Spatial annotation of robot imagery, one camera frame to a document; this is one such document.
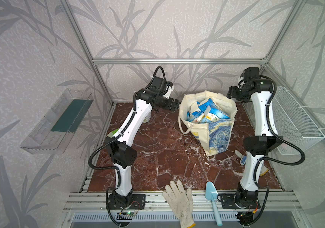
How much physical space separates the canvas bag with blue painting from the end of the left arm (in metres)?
0.14

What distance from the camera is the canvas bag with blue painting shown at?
2.55ft

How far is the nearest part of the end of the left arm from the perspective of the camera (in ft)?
1.88
